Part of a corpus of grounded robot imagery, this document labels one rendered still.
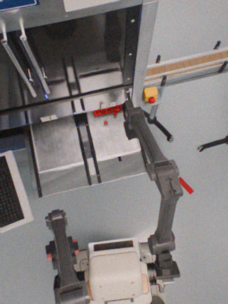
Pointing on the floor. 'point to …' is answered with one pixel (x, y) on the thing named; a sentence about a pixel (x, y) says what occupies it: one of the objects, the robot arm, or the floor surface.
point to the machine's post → (143, 47)
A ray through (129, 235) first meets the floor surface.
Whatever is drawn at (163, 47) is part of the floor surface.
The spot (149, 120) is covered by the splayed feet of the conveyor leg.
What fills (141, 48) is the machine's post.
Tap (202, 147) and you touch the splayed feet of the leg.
